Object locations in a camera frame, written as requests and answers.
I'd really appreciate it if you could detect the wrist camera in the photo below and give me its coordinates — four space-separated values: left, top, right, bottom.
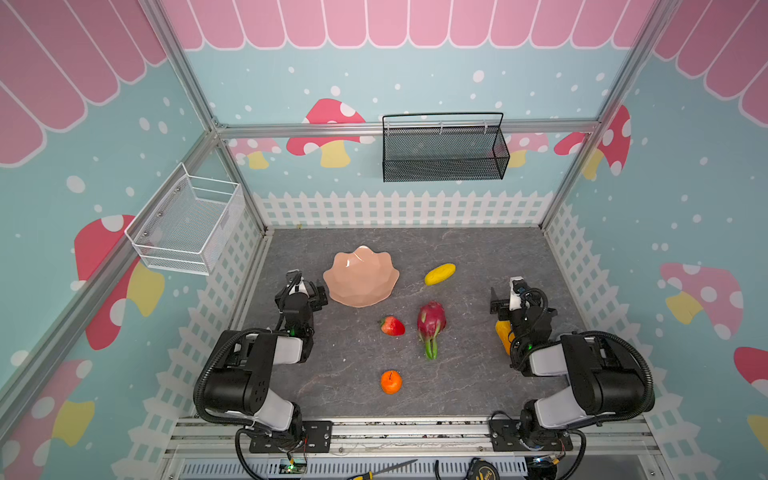
286 270 316 297
509 276 530 311

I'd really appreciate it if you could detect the red fake strawberry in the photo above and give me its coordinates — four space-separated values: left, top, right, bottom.
380 316 406 337

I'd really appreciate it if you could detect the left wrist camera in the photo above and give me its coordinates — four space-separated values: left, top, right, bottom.
286 270 316 297

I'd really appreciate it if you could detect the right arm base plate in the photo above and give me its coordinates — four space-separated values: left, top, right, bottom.
488 418 573 453

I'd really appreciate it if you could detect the white wire wall basket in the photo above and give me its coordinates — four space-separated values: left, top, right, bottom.
125 164 245 276

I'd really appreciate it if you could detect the black mesh wall basket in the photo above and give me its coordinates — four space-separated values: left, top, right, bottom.
381 112 511 183

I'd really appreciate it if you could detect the green circuit board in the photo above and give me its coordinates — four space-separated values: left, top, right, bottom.
278 458 308 475

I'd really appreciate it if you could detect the pink fake dragon fruit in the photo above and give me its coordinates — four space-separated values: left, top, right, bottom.
417 301 447 360

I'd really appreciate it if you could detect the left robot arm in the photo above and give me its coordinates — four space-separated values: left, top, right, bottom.
193 270 328 449

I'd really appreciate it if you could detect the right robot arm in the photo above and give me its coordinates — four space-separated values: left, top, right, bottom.
489 277 655 451

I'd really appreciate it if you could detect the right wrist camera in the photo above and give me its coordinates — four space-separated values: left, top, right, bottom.
509 276 530 311

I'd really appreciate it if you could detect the orange yellow fake mango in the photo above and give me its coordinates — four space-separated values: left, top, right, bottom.
495 320 515 356

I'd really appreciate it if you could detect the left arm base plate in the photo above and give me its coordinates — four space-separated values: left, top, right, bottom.
249 420 334 454

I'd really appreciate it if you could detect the pink scalloped fruit bowl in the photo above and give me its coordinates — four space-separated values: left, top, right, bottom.
323 245 400 308

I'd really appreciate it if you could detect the black yellow tape measure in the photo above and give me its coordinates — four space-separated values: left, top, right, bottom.
464 458 500 480

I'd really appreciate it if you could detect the orange fake tangerine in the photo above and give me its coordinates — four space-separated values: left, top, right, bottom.
380 370 403 395

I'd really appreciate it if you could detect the yellow handled screwdriver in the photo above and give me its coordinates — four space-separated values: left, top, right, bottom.
347 459 417 480

